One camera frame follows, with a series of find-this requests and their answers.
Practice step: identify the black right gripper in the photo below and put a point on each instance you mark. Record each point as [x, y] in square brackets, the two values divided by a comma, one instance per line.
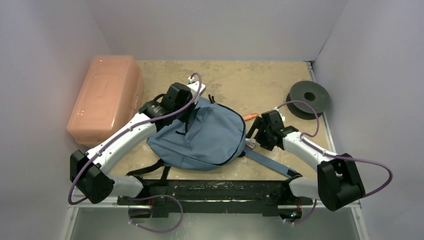
[257, 129]

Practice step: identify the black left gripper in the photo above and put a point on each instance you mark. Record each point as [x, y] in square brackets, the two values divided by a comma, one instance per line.
[186, 118]

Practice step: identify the orange marker pen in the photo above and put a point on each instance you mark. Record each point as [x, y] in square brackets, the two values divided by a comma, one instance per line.
[250, 116]

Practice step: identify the small red white card box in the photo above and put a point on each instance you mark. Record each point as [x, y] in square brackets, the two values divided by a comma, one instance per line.
[250, 143]

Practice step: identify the blue grey backpack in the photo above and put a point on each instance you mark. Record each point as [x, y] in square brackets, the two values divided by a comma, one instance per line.
[213, 136]

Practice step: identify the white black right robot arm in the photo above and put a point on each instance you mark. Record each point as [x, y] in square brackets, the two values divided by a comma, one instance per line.
[338, 182]

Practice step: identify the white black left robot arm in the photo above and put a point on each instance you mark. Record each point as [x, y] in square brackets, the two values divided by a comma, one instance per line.
[90, 171]

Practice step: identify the black filament spool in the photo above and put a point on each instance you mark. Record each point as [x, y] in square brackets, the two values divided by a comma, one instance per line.
[310, 93]

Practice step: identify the pink plastic storage box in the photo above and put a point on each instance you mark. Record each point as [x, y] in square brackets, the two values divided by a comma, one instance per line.
[108, 99]

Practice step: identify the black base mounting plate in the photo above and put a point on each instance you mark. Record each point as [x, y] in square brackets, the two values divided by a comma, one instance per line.
[270, 198]

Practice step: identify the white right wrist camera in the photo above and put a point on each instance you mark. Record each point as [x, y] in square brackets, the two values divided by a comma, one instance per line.
[283, 118]

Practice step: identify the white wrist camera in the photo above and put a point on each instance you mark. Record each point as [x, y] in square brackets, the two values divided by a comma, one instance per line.
[196, 88]
[283, 118]

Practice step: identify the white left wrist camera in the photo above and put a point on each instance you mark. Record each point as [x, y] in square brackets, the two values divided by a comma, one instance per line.
[196, 88]

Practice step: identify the aluminium frame rails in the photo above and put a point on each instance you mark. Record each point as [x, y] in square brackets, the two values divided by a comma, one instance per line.
[182, 129]

